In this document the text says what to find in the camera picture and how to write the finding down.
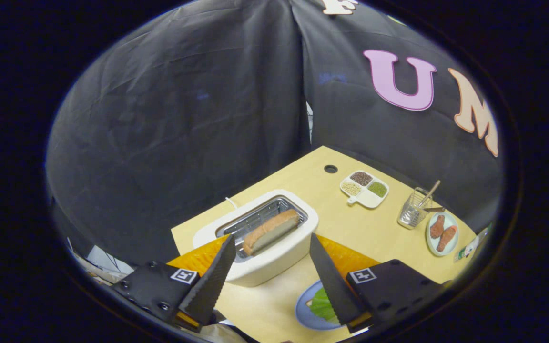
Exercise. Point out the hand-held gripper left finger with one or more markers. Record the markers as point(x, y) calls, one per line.
point(210, 286)

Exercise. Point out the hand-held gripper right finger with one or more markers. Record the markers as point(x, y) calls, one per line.
point(334, 286)

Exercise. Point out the green lettuce leaf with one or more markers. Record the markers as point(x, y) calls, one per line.
point(323, 305)

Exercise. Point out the toasted bread slice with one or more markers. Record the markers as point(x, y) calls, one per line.
point(272, 231)

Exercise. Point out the blue plate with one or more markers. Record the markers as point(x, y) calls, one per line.
point(303, 309)

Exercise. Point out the white toaster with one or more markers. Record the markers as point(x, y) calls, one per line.
point(274, 264)

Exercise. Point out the white divided spice dish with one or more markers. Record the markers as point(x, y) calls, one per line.
point(367, 197)

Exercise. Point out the white and black clutter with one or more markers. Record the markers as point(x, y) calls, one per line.
point(100, 259)

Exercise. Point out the brown meat patty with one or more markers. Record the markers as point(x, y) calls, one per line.
point(447, 238)
point(437, 226)

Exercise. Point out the pale green plate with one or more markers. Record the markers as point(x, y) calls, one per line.
point(452, 247)

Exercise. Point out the clear water bottle green label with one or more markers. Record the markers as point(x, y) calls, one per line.
point(470, 247)

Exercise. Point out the black backdrop cloth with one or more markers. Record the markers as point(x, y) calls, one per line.
point(184, 119)

